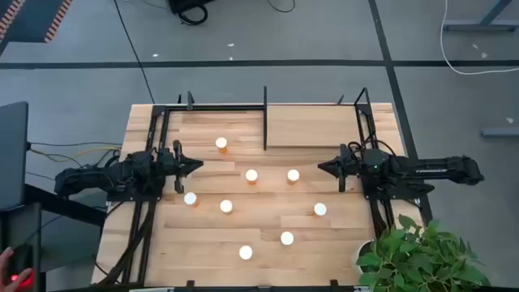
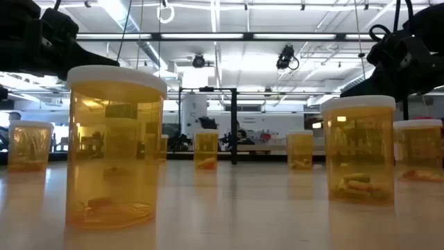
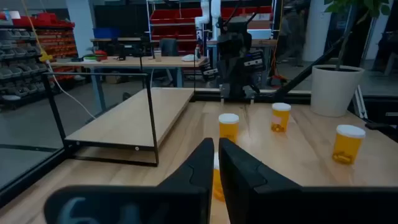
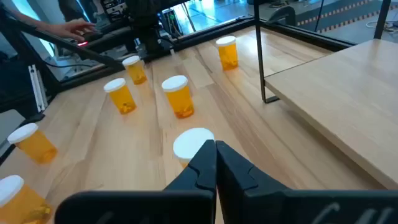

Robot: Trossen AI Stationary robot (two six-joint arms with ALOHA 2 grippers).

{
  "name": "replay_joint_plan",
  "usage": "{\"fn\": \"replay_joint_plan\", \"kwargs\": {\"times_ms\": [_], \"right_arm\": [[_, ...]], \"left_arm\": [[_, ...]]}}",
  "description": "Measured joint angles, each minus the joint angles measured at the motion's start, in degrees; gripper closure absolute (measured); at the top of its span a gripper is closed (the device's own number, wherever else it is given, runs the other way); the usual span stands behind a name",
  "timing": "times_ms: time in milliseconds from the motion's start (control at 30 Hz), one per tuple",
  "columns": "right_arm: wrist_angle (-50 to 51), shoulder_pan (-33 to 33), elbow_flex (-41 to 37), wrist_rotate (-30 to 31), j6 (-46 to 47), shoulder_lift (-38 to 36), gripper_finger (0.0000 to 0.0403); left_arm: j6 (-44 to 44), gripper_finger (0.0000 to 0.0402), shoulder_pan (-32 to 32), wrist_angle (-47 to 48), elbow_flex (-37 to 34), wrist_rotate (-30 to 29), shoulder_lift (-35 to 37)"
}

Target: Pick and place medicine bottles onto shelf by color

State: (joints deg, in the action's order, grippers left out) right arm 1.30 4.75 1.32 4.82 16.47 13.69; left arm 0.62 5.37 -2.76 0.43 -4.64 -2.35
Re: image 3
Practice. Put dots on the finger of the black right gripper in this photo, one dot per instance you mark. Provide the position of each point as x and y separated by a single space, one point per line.
253 62
211 74

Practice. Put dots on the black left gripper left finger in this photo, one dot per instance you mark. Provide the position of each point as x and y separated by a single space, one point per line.
124 205

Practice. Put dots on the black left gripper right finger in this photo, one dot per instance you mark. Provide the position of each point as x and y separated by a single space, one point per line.
280 205

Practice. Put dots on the amber medicine bottle white cap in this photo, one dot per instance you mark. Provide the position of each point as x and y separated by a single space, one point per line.
280 119
217 186
228 129
346 146

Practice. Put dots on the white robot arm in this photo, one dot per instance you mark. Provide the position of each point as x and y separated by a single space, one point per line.
214 9

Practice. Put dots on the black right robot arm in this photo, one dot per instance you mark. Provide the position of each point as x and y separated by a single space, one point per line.
236 37

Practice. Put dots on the black-framed wooden shelf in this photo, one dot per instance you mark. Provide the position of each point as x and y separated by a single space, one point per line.
130 121

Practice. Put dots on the person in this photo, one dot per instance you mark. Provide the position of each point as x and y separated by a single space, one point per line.
290 34

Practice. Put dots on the dark office chair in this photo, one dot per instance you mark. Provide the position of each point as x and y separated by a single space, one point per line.
169 46

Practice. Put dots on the red bin shelving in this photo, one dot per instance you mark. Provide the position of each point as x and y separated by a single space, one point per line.
174 17

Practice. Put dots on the wooden workbench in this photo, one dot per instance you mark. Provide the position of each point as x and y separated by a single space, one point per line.
140 61

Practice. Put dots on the green plant in white pot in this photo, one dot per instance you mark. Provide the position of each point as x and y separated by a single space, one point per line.
337 90

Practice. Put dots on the blue storage bin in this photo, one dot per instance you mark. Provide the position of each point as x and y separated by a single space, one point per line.
105 33

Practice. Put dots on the storage rack with bins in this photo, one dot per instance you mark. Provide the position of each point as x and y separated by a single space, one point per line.
18 71

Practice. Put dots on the silver aluminium rail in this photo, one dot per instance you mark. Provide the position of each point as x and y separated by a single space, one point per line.
360 102

